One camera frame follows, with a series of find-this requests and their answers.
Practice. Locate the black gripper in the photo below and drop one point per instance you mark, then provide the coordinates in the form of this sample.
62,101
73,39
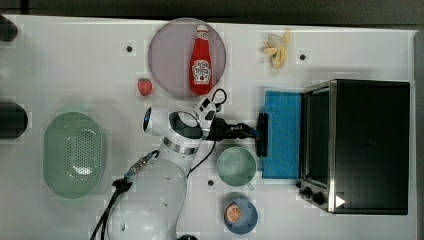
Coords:
221,130

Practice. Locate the black toaster oven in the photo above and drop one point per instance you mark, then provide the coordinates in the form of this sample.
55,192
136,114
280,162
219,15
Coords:
355,146

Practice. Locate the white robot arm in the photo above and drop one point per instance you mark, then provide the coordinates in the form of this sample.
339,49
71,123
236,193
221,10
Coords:
153,191

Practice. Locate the green mug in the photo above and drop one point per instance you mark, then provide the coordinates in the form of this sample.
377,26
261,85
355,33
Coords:
236,167

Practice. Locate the red ketchup bottle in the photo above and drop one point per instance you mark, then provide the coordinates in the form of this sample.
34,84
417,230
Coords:
200,71

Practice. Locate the orange slice toy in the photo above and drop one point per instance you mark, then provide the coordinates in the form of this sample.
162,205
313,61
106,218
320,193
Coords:
232,213

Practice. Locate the blue bowl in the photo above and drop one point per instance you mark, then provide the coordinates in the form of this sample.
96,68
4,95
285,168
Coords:
249,216

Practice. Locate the peeled banana toy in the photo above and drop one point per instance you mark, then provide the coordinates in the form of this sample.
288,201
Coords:
276,46

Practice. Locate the pink round plate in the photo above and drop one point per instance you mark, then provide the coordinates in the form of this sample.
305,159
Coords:
170,52

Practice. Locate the red strawberry toy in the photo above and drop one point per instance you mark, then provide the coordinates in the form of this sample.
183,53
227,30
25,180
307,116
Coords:
144,86

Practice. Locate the green perforated basket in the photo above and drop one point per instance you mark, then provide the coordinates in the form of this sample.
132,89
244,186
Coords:
73,155

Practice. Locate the black cylinder post lower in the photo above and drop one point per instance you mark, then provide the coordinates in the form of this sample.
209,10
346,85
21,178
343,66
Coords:
13,120

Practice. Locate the black cylinder post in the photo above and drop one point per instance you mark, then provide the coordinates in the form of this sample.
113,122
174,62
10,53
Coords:
13,120
8,30

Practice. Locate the black cylinder post upper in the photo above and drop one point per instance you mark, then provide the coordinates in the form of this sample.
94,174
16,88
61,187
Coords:
8,30

